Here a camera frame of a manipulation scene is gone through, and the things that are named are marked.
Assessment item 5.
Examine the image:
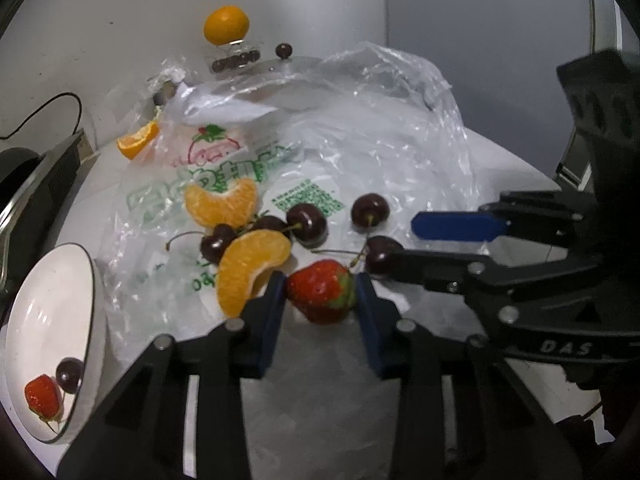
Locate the black power cable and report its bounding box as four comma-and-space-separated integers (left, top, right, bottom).
0, 92, 83, 141

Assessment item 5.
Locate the black wok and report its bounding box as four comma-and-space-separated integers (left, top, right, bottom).
0, 147, 43, 201

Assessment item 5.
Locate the red strawberry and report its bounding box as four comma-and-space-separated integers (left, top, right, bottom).
24, 374, 63, 421
286, 259, 358, 326

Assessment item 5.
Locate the white plate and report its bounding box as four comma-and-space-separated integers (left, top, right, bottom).
2, 242, 108, 443

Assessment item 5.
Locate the peeled orange segment chunk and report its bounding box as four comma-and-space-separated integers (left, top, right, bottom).
217, 230, 292, 318
184, 177, 260, 230

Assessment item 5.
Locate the plastic-wrapped metal cup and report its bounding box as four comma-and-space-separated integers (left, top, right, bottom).
147, 57, 201, 106

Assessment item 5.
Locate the steel pot with lid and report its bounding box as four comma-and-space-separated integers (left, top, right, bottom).
212, 42, 331, 93

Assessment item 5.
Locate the whole orange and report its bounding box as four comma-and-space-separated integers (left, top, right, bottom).
203, 6, 251, 47

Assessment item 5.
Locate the dark red cherry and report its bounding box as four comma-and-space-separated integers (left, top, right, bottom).
252, 215, 291, 236
165, 224, 240, 266
286, 202, 328, 248
55, 357, 86, 395
365, 236, 405, 276
351, 193, 391, 231

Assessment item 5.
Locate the steel induction stove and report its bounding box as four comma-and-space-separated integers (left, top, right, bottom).
0, 130, 98, 281

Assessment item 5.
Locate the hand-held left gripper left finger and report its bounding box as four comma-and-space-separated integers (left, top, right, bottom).
57, 270, 288, 480

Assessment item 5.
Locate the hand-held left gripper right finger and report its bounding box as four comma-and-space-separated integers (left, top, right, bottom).
354, 274, 586, 480

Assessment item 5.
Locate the clear printed plastic bag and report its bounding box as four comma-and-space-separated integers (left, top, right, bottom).
97, 42, 483, 361

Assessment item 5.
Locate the glass jar of cherries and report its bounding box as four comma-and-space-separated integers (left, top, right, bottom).
206, 40, 262, 73

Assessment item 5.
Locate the orange peel half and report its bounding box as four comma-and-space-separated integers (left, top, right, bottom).
116, 120, 162, 162

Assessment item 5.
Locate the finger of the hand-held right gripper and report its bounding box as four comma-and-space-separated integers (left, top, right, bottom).
387, 247, 601, 321
411, 190, 598, 256

